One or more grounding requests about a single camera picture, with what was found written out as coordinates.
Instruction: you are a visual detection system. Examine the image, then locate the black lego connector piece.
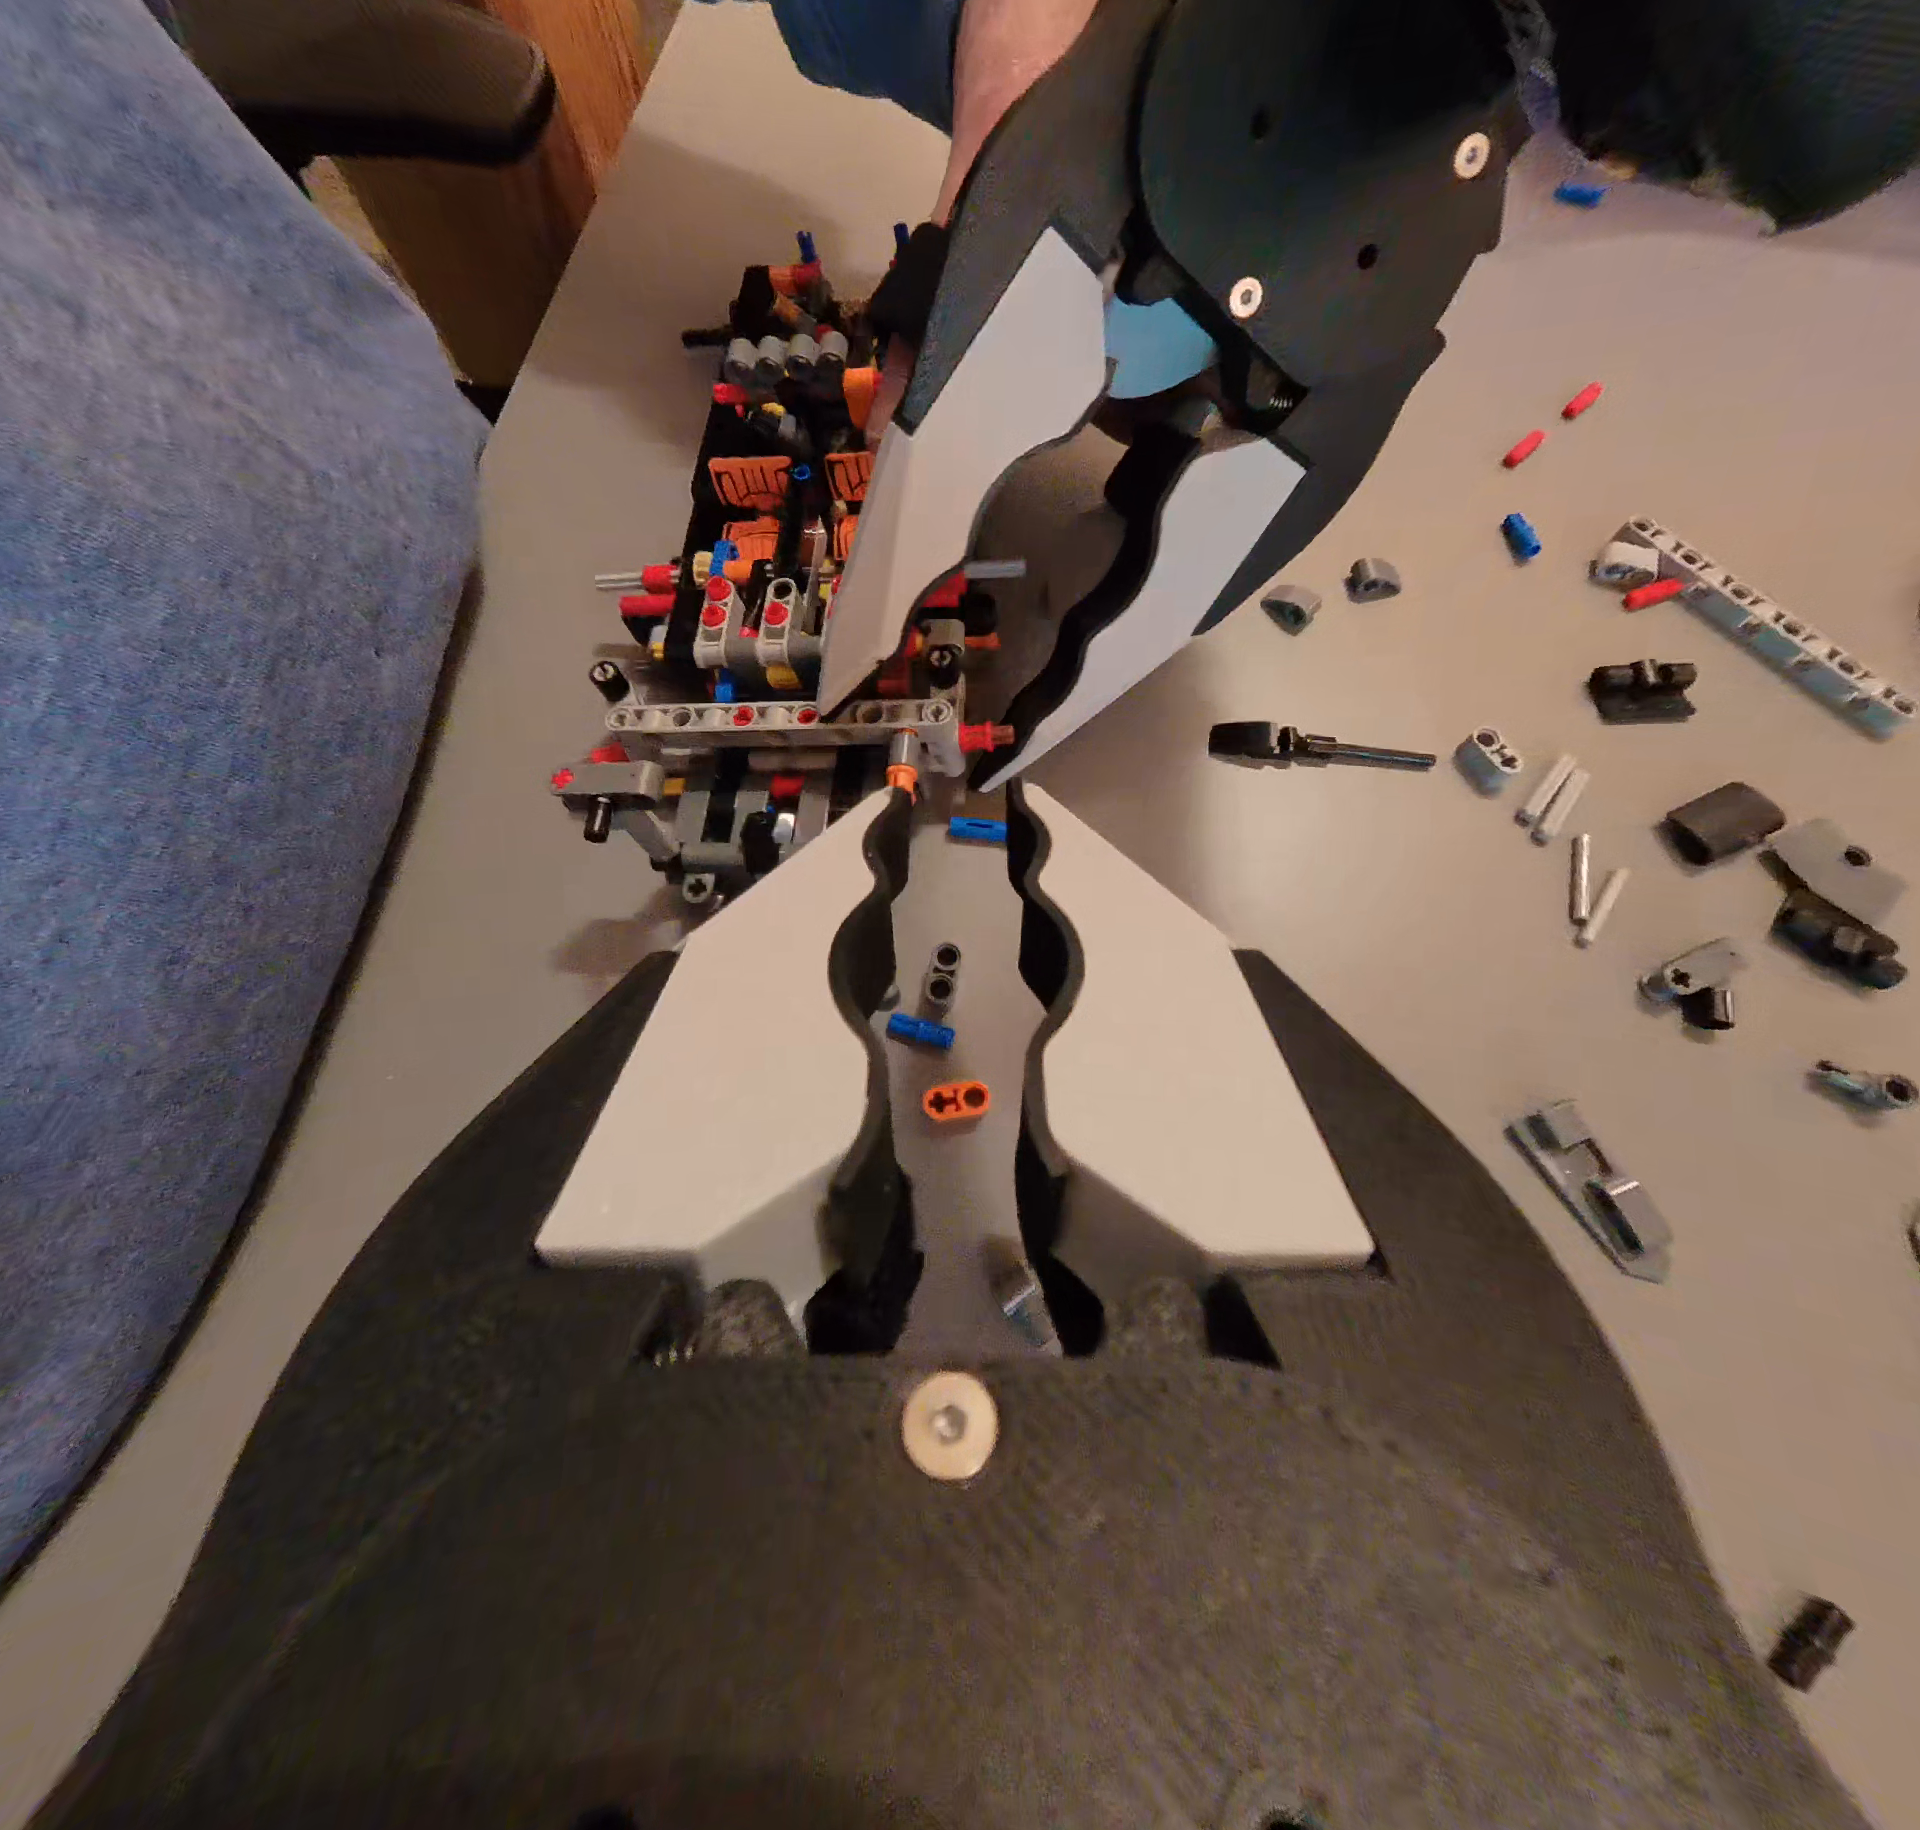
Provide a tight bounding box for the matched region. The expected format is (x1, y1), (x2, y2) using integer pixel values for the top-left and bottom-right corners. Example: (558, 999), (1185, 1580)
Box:
(1766, 886), (1910, 994)

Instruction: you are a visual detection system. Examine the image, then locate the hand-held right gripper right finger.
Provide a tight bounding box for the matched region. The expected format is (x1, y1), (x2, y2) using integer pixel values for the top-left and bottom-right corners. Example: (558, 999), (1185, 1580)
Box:
(1005, 781), (1377, 1356)

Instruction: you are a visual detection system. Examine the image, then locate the black lego axle connector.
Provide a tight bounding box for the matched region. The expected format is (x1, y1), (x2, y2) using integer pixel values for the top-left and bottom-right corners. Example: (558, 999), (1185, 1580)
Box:
(1205, 720), (1438, 776)

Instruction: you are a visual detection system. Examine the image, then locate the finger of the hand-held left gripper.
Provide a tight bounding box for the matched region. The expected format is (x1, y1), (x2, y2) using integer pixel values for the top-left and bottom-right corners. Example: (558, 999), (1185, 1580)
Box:
(969, 425), (1311, 796)
(817, 224), (1121, 721)

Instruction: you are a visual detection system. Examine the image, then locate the black lego pin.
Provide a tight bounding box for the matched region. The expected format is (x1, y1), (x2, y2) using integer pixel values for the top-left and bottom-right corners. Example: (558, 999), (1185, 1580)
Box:
(1764, 1597), (1858, 1695)

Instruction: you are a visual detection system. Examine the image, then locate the black chair armrest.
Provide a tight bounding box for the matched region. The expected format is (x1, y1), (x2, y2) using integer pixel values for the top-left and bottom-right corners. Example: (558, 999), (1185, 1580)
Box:
(161, 0), (558, 172)

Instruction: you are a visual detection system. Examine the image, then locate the wooden cabinet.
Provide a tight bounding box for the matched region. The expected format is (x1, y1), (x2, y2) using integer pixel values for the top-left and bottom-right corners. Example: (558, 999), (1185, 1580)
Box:
(151, 0), (684, 392)

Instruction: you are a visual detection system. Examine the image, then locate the flat grey lego panel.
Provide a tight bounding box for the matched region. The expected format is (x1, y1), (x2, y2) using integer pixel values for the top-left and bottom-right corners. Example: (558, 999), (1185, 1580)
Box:
(1764, 816), (1909, 925)

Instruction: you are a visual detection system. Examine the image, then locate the black orange lego car model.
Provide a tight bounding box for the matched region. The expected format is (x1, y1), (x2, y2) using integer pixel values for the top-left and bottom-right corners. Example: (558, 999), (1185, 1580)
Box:
(548, 224), (1037, 910)

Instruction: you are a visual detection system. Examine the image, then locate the dark grey curved lego panel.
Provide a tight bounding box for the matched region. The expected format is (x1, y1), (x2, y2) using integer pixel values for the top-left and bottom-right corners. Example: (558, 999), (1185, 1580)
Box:
(1662, 781), (1786, 869)

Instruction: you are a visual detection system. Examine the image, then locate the person's left hand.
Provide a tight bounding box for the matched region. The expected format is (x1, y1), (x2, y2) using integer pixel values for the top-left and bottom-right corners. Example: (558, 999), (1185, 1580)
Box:
(948, 0), (1205, 184)

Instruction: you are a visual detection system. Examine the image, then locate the light grey lego piece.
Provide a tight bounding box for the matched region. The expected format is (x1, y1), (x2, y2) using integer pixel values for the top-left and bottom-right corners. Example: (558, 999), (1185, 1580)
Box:
(984, 1240), (1063, 1356)

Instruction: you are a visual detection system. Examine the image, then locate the person's blue sweater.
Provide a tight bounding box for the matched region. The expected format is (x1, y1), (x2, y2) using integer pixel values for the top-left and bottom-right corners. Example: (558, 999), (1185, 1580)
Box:
(0, 0), (491, 1580)

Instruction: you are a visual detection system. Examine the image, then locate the long light grey lego beam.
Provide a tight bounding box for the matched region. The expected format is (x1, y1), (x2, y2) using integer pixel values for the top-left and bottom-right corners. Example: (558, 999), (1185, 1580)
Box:
(1589, 516), (1920, 741)

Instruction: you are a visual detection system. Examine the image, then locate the grey black lego connector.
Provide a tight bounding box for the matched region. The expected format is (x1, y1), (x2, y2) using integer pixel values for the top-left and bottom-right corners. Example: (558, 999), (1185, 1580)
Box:
(1637, 937), (1751, 1034)

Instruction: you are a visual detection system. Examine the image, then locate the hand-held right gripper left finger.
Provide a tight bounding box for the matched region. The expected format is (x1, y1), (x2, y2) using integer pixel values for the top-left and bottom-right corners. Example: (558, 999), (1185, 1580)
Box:
(536, 788), (925, 1356)

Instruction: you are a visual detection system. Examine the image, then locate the silver grey lego panel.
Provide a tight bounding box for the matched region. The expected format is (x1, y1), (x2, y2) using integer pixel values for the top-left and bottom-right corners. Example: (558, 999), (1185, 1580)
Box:
(1506, 1101), (1676, 1288)

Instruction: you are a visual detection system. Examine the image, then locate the black lego bracket piece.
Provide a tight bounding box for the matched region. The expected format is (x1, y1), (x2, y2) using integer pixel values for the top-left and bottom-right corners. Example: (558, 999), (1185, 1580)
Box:
(1584, 655), (1700, 725)

